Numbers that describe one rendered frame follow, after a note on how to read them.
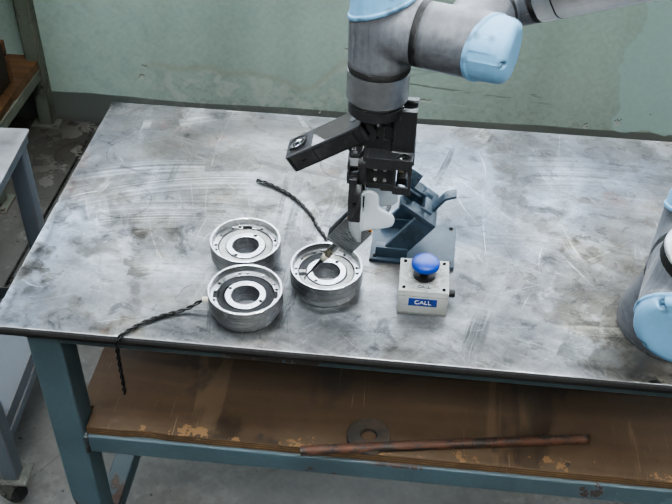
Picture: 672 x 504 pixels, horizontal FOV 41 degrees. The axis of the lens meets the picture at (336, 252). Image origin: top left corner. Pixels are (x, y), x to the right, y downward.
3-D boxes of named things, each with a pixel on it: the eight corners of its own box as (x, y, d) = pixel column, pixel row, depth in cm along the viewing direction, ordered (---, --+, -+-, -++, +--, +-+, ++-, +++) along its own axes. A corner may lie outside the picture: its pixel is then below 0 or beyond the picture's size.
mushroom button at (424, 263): (408, 294, 129) (411, 267, 125) (409, 275, 132) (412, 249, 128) (437, 296, 128) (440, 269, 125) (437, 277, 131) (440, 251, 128)
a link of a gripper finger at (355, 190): (358, 228, 117) (361, 169, 112) (346, 227, 117) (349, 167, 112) (362, 209, 120) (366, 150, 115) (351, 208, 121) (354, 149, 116)
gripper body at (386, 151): (409, 202, 114) (416, 119, 107) (341, 195, 115) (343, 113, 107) (413, 167, 120) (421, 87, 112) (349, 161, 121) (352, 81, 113)
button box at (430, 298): (396, 313, 129) (398, 288, 126) (398, 280, 135) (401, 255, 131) (453, 318, 129) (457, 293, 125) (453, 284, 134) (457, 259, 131)
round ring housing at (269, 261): (214, 237, 141) (213, 216, 139) (282, 238, 141) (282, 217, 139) (208, 282, 133) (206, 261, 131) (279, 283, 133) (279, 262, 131)
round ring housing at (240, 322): (284, 285, 133) (284, 264, 131) (281, 336, 125) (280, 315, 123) (213, 284, 133) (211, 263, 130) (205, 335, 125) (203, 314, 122)
